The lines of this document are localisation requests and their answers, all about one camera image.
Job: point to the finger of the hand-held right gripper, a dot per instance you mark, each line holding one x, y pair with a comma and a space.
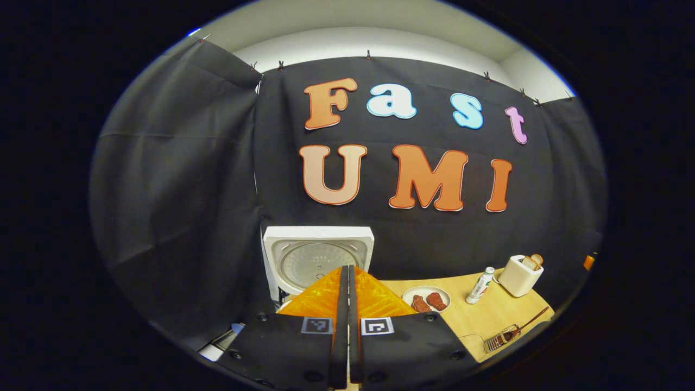
589, 262

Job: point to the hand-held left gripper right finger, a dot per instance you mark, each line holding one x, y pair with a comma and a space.
354, 336

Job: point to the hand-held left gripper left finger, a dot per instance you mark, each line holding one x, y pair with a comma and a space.
339, 331

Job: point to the white rice cooker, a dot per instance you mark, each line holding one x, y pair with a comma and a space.
320, 260

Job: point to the wooden spoon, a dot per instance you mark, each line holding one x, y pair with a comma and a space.
535, 316

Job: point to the clear chopstick holder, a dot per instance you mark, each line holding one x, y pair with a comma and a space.
498, 342

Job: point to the bread slice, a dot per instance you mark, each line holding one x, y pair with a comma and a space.
536, 260

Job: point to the cream toaster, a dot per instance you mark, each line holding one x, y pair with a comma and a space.
518, 278

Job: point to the brown meat piece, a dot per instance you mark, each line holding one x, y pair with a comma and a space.
436, 301
420, 304

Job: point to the white round plate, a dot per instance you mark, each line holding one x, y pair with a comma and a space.
412, 291

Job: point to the white bottle green label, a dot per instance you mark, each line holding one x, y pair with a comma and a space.
479, 287

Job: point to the white and blue box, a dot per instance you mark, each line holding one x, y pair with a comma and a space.
222, 342

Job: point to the black backdrop cloth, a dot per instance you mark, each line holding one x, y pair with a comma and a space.
190, 190

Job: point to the ceiling light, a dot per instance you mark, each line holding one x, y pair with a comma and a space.
194, 32

